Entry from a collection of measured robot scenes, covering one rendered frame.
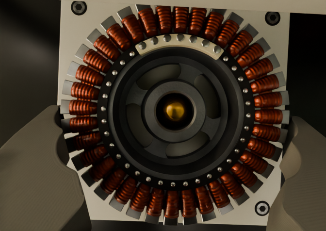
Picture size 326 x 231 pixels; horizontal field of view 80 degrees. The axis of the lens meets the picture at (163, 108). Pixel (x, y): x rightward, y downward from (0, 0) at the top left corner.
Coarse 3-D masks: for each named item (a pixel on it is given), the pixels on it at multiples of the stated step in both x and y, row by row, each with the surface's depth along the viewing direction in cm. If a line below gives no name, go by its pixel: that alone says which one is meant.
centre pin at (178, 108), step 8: (168, 96) 11; (176, 96) 11; (160, 104) 11; (168, 104) 10; (176, 104) 10; (184, 104) 10; (160, 112) 11; (168, 112) 10; (176, 112) 10; (184, 112) 10; (160, 120) 11; (168, 120) 10; (176, 120) 10; (184, 120) 11
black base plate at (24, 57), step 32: (0, 0) 14; (32, 0) 14; (0, 32) 14; (32, 32) 14; (320, 32) 14; (0, 64) 14; (32, 64) 14; (288, 64) 14; (320, 64) 14; (0, 96) 14; (32, 96) 14; (320, 96) 14; (0, 128) 14; (320, 128) 14; (96, 224) 14; (128, 224) 14; (160, 224) 14; (192, 224) 14; (224, 224) 14
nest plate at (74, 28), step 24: (72, 0) 13; (72, 24) 13; (96, 24) 13; (120, 24) 13; (264, 24) 13; (288, 24) 13; (72, 48) 13; (168, 72) 13; (144, 144) 13; (192, 144) 13; (72, 168) 13; (264, 192) 13; (96, 216) 13; (120, 216) 13; (144, 216) 13; (216, 216) 13; (240, 216) 13; (264, 216) 13
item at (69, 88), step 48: (96, 48) 9; (144, 48) 9; (192, 48) 9; (240, 48) 9; (96, 96) 9; (144, 96) 11; (192, 96) 10; (240, 96) 10; (288, 96) 10; (96, 144) 10; (240, 144) 10; (96, 192) 10; (144, 192) 9; (192, 192) 9; (240, 192) 9
